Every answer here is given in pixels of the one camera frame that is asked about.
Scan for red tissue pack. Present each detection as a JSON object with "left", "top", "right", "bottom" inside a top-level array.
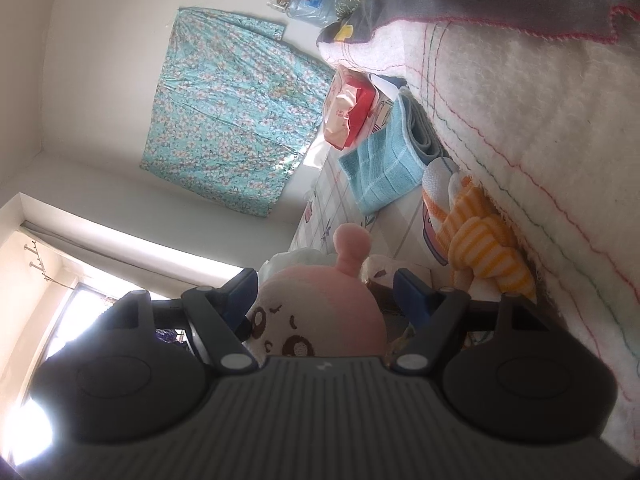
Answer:
[{"left": 322, "top": 67, "right": 382, "bottom": 150}]

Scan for teal floral curtain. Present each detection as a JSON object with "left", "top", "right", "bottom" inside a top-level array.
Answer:
[{"left": 139, "top": 6, "right": 335, "bottom": 218}]

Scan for light blue towel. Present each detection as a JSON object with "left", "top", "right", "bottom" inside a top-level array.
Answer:
[{"left": 339, "top": 92, "right": 442, "bottom": 213}]

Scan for white plastic bag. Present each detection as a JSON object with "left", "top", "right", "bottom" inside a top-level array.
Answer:
[{"left": 260, "top": 246, "right": 342, "bottom": 281}]

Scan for white stitched blanket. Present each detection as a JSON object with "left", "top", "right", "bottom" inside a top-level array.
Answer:
[{"left": 320, "top": 19, "right": 640, "bottom": 411}]

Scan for orange striped white towel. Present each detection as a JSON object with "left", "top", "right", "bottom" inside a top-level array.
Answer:
[{"left": 422, "top": 157, "right": 538, "bottom": 306}]

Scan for metal wall hook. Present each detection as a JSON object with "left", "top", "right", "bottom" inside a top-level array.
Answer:
[{"left": 22, "top": 240, "right": 67, "bottom": 283}]

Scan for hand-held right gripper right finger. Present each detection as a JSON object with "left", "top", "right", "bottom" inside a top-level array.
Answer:
[{"left": 392, "top": 269, "right": 543, "bottom": 373}]

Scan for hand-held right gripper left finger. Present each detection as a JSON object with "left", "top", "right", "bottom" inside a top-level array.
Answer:
[{"left": 112, "top": 267, "right": 258, "bottom": 372}]

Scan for pink cream plush toy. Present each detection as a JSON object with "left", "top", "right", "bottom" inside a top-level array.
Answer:
[{"left": 245, "top": 223, "right": 388, "bottom": 358}]

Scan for blue water bottle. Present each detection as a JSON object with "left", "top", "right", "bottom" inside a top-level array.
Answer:
[{"left": 286, "top": 0, "right": 342, "bottom": 28}]

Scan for window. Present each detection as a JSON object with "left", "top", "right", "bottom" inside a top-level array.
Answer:
[{"left": 0, "top": 282, "right": 120, "bottom": 468}]

